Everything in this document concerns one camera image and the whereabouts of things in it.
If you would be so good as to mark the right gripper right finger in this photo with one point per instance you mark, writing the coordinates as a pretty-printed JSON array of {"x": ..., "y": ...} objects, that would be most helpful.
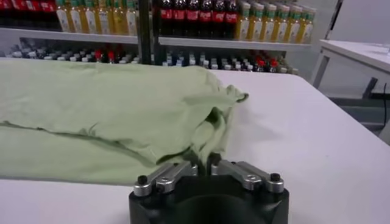
[{"x": 253, "y": 178}]

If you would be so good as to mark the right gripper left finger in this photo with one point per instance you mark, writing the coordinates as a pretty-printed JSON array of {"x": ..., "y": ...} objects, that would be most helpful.
[{"x": 166, "y": 179}]

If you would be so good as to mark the light green t-shirt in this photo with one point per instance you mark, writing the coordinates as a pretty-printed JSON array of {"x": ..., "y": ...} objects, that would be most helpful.
[{"x": 106, "y": 115}]

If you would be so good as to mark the small red cap cola bottle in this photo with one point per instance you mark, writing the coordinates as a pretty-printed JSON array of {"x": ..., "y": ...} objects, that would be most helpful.
[
  {"x": 260, "y": 63},
  {"x": 98, "y": 55},
  {"x": 111, "y": 56},
  {"x": 273, "y": 63}
]

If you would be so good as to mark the white beverage display cabinet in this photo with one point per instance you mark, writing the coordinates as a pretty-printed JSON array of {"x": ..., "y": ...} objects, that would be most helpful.
[{"x": 301, "y": 61}]

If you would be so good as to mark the white metal shelf board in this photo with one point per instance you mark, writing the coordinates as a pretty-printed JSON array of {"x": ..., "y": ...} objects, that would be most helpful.
[
  {"x": 228, "y": 44},
  {"x": 76, "y": 37}
]

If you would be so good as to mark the white side table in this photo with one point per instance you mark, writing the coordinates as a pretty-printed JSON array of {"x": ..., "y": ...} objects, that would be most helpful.
[{"x": 359, "y": 54}]

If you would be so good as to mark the black cabinet divider post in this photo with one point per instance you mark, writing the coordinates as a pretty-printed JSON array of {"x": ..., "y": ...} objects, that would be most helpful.
[{"x": 144, "y": 30}]

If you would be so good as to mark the glass cabinet door black frame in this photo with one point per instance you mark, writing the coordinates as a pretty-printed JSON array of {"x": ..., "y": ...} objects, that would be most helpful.
[{"x": 333, "y": 18}]

